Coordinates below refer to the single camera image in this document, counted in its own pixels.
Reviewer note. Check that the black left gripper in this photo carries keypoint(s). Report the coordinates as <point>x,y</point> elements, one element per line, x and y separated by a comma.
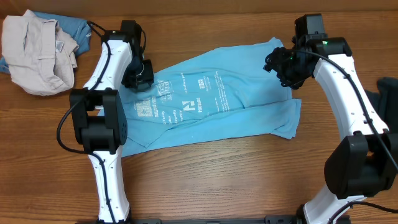
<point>148,76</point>

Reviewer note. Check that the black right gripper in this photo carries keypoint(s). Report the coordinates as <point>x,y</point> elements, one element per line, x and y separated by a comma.
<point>280,69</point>

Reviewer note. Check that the light blue printed t-shirt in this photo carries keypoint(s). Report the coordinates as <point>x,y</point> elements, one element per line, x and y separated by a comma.
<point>224,93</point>

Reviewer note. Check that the beige pants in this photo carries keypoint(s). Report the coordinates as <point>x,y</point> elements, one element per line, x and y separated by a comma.
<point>40,53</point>

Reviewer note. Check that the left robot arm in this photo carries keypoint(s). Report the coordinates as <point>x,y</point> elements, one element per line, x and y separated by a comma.
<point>99,121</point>

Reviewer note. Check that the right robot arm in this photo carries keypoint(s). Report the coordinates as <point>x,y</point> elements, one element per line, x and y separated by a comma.
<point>365,161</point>

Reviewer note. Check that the blue denim jeans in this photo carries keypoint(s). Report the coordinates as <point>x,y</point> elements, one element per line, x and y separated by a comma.
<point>74,29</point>

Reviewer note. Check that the black folded garment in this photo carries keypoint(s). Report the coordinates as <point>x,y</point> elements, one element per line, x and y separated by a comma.
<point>386,101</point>

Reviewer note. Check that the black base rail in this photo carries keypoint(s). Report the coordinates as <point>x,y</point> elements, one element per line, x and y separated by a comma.
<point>211,221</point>

